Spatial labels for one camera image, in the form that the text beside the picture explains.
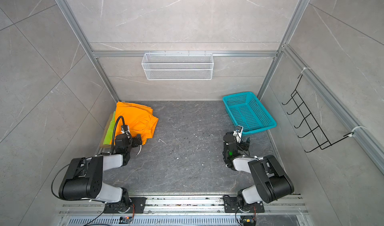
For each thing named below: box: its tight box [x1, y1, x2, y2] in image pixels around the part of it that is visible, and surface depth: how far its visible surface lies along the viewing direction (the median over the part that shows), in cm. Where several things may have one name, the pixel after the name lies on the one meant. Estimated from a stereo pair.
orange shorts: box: [114, 101, 159, 145], surface depth 99 cm
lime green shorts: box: [103, 111, 116, 145], surface depth 96 cm
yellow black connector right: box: [243, 219, 255, 226], surface depth 71 cm
